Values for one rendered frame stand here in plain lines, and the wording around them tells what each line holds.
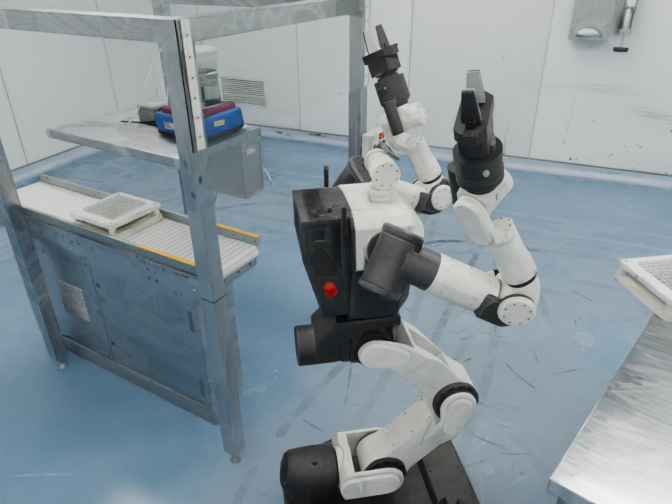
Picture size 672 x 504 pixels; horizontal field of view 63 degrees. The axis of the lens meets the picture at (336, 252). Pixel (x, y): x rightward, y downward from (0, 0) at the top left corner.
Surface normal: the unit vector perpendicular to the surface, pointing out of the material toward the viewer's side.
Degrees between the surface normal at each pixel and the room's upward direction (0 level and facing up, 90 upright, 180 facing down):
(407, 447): 90
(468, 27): 90
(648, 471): 0
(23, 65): 90
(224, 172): 90
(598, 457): 0
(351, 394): 0
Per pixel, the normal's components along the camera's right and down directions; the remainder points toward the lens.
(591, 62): -0.41, 0.44
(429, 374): 0.16, 0.47
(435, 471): -0.01, -0.88
